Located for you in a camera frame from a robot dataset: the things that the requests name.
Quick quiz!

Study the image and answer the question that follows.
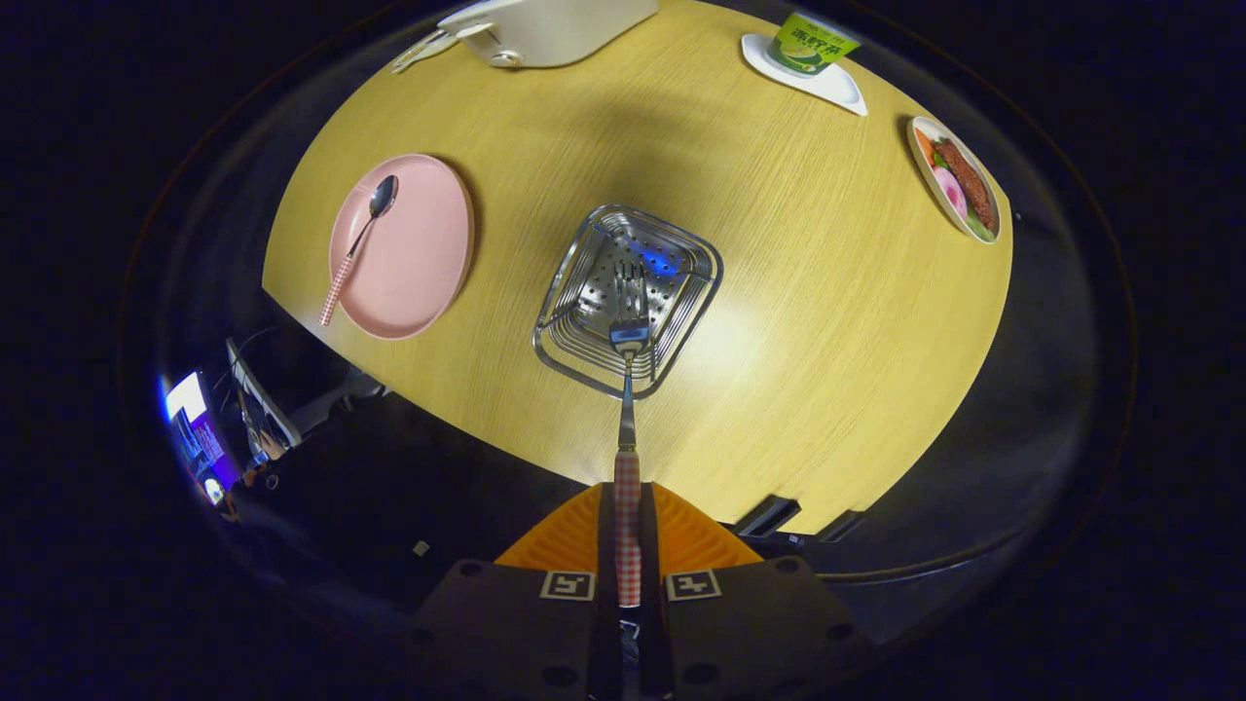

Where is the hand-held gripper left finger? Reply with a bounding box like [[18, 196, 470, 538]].
[[409, 482, 624, 701]]

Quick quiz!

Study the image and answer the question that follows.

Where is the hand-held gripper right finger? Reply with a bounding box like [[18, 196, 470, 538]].
[[640, 482, 877, 701]]

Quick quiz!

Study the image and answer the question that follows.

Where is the fork with checked handle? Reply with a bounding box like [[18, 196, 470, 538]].
[[608, 258, 653, 609]]

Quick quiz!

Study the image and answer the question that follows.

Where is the spoon with checked handle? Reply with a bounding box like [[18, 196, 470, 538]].
[[319, 174, 399, 328]]

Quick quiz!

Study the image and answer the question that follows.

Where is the pink plate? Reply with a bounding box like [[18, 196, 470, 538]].
[[328, 153, 476, 341]]

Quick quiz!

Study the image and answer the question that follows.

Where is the lit computer monitor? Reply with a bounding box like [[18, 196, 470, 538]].
[[159, 370, 239, 493]]

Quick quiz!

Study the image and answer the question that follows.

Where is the plate of meat and vegetables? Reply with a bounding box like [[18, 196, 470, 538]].
[[907, 116, 1003, 244]]

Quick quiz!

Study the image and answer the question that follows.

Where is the white square coaster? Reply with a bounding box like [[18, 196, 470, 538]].
[[742, 34, 869, 118]]

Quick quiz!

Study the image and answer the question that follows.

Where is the white toaster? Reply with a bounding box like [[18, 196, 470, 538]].
[[438, 0, 660, 69]]

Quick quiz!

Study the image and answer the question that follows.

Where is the green label drink bottle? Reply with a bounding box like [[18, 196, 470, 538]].
[[766, 12, 862, 77]]

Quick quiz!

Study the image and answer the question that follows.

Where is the white divided snack dish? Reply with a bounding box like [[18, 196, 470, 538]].
[[391, 29, 458, 75]]

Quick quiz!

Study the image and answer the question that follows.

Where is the metal wire basket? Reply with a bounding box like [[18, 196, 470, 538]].
[[531, 203, 724, 400]]

